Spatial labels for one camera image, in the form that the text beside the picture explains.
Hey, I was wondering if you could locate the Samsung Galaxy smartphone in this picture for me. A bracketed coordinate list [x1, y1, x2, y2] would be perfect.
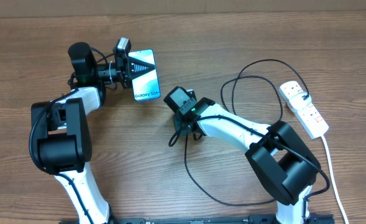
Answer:
[128, 49, 161, 101]

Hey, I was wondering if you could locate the black USB charging cable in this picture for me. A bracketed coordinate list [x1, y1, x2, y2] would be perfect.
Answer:
[184, 58, 311, 207]

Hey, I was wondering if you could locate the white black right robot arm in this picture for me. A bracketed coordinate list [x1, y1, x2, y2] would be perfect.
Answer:
[164, 86, 321, 223]

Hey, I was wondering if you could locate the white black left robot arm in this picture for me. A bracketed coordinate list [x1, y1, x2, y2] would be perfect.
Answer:
[29, 37, 161, 223]

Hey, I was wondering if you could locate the white charger plug adapter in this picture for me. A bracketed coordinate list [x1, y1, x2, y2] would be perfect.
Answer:
[287, 92, 312, 112]

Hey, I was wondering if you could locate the white power strip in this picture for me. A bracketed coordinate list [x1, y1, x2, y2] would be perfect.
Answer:
[279, 81, 329, 139]

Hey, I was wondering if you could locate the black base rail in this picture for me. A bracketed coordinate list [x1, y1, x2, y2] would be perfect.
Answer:
[58, 213, 336, 224]

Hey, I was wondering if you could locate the white power strip cord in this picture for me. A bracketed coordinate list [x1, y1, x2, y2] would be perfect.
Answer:
[321, 135, 350, 224]

